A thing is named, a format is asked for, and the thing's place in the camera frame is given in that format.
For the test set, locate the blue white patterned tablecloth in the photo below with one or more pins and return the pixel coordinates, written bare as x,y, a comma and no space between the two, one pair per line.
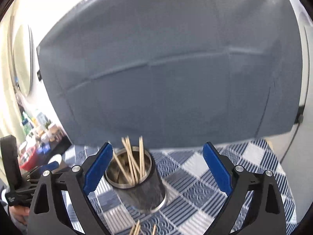
193,197

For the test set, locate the round wall mirror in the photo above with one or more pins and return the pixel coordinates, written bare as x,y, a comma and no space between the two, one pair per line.
23,60

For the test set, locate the grey sofa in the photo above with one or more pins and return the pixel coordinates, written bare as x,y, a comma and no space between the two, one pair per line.
179,73

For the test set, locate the black steel utensil cup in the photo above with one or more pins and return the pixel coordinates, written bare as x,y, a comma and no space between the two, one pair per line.
149,195

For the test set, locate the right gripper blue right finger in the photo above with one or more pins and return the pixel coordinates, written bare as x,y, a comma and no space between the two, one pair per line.
220,167

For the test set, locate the wooden chopstick in cup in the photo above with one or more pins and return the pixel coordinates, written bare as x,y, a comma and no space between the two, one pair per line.
133,171
141,155
136,165
118,171

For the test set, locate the wall socket with cable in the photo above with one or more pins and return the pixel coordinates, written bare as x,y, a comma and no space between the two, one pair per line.
298,121

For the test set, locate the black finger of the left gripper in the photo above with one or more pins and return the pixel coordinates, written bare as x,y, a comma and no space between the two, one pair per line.
38,171

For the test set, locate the person's left hand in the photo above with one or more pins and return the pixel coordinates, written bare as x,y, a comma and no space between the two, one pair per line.
19,213

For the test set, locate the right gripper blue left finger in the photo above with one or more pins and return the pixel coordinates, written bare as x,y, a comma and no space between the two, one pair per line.
95,166

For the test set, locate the wooden chopstick lying left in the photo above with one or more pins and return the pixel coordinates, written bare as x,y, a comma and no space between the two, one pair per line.
134,227

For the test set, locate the cluttered shelf items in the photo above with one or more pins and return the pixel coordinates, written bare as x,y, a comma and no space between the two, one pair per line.
42,136

